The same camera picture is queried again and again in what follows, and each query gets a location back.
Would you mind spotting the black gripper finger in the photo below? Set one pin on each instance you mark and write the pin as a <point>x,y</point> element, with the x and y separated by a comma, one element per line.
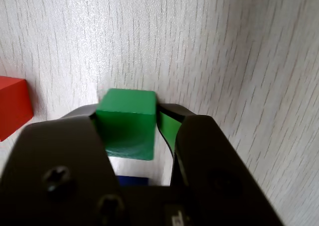
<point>54,166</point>

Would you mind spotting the red wooden cube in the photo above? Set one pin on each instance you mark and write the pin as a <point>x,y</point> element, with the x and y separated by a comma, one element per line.
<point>13,106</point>

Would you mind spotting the green wooden cube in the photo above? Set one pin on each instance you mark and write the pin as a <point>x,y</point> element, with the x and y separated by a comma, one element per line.
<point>127,121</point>

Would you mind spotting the blue wooden cube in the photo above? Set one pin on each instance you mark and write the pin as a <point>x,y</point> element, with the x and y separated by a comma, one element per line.
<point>133,181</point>

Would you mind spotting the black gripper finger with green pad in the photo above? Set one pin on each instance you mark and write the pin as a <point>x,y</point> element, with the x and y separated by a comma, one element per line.
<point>211,161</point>

